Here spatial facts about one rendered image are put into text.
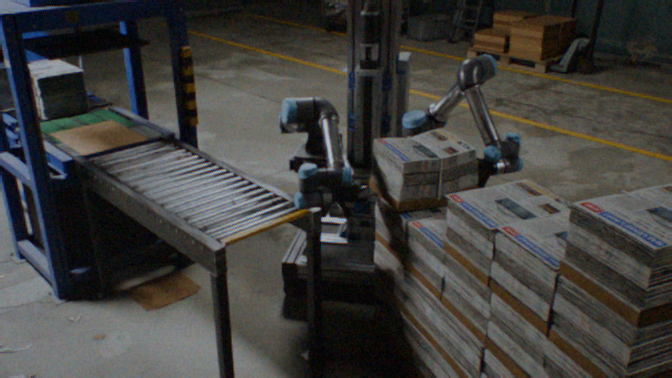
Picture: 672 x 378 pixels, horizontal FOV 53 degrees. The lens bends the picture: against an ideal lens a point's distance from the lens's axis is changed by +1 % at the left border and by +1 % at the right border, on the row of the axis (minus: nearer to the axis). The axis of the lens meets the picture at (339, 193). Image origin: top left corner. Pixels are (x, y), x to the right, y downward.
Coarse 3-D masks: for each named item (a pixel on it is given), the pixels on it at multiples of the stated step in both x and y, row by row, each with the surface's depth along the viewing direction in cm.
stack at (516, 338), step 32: (384, 224) 294; (416, 224) 270; (384, 256) 300; (416, 256) 270; (448, 256) 247; (416, 288) 274; (448, 288) 251; (480, 288) 230; (384, 320) 312; (448, 320) 254; (480, 320) 233; (512, 320) 216; (384, 352) 318; (416, 352) 285; (448, 352) 259; (480, 352) 236; (512, 352) 218; (544, 352) 203
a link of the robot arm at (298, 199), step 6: (300, 192) 278; (318, 192) 280; (294, 198) 281; (300, 198) 276; (306, 198) 277; (312, 198) 277; (318, 198) 279; (300, 204) 276; (306, 204) 277; (312, 204) 279; (318, 204) 280
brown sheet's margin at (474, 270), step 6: (444, 240) 247; (444, 246) 247; (450, 246) 243; (450, 252) 244; (456, 252) 240; (456, 258) 241; (462, 258) 237; (462, 264) 238; (468, 264) 233; (468, 270) 234; (474, 270) 231; (474, 276) 231; (480, 276) 228; (486, 276) 224; (486, 282) 225
